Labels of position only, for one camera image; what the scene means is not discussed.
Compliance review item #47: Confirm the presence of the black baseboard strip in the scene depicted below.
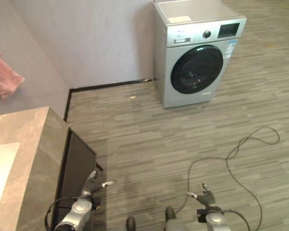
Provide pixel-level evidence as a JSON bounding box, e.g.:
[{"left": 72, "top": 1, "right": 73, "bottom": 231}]
[{"left": 63, "top": 77, "right": 157, "bottom": 123}]

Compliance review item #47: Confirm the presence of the silver front-load washing machine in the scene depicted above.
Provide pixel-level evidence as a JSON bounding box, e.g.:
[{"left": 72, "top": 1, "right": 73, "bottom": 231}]
[{"left": 152, "top": 0, "right": 247, "bottom": 109}]

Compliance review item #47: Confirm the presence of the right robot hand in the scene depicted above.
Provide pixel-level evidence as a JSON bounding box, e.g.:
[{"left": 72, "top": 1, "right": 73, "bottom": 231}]
[{"left": 186, "top": 182, "right": 216, "bottom": 207}]

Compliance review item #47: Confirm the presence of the pink towel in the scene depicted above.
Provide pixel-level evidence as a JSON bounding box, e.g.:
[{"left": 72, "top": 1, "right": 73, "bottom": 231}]
[{"left": 0, "top": 46, "right": 26, "bottom": 100}]

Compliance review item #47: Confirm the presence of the white sink basin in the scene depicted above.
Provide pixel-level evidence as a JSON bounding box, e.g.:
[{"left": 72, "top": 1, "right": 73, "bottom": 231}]
[{"left": 0, "top": 142, "right": 20, "bottom": 231}]

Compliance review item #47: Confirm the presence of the grey marble sink counter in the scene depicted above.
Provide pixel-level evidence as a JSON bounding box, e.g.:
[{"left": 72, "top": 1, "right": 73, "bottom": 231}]
[{"left": 0, "top": 107, "right": 70, "bottom": 231}]

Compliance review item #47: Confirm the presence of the grey cable on floor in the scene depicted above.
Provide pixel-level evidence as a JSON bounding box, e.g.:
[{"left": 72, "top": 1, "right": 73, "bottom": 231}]
[{"left": 174, "top": 127, "right": 280, "bottom": 231}]

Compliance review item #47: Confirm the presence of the paper sheet on washer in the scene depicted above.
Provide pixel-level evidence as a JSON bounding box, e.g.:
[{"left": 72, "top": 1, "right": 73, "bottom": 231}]
[{"left": 168, "top": 15, "right": 192, "bottom": 23}]

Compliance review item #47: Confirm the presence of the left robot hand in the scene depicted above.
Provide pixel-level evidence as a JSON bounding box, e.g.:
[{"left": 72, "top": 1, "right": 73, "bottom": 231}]
[{"left": 80, "top": 170, "right": 114, "bottom": 197}]

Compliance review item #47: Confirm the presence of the dark cabinet under counter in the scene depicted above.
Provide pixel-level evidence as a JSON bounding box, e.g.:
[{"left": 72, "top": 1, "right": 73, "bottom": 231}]
[{"left": 50, "top": 127, "right": 104, "bottom": 231}]

